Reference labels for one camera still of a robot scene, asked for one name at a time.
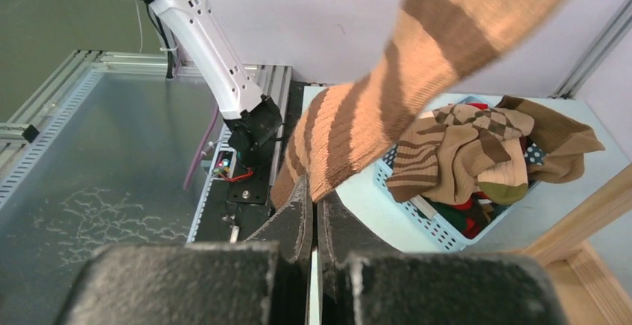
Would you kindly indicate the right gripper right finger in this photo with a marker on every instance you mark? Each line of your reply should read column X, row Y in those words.
column 338, row 233

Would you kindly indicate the blue plastic basket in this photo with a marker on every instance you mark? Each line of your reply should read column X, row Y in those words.
column 450, row 227

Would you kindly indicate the brown striped sock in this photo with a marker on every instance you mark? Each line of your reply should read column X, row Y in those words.
column 429, row 163
column 435, row 45

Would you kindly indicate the brown argyle sock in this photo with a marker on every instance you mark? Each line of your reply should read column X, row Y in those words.
column 480, row 152

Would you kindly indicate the plain brown sock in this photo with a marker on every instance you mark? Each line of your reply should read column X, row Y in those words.
column 563, row 140

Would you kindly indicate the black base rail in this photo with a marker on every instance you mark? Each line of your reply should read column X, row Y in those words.
column 234, row 209

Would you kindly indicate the wooden hanger rack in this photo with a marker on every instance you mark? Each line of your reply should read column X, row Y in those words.
column 587, row 289

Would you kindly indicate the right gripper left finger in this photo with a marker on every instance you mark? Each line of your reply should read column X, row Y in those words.
column 291, row 229

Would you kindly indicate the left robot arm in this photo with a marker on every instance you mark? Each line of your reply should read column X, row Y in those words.
column 252, row 117

